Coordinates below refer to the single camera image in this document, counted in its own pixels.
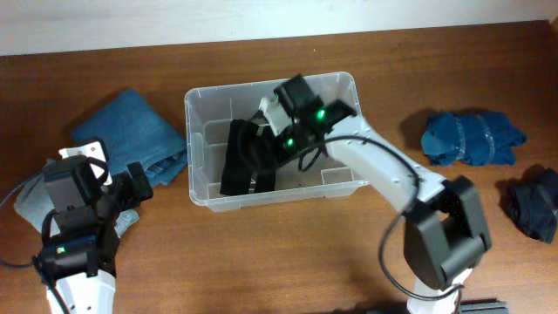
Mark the dark navy clothing bundle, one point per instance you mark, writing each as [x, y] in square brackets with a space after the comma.
[533, 206]

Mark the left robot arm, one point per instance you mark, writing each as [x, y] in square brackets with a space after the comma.
[77, 261]

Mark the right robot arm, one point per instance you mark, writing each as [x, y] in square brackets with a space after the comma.
[446, 232]

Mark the blue taped clothing bundle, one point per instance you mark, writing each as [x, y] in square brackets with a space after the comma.
[475, 139]

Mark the clear plastic storage container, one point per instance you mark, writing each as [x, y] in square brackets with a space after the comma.
[209, 111]

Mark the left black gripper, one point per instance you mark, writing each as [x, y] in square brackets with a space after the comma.
[139, 181]

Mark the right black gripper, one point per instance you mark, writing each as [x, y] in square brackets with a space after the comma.
[285, 152]

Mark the light blue jeans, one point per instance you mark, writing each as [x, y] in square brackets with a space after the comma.
[33, 203]

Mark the dark blue folded jeans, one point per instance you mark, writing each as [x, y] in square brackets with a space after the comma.
[133, 132]

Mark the black taped clothing bundle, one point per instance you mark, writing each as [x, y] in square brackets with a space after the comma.
[237, 178]

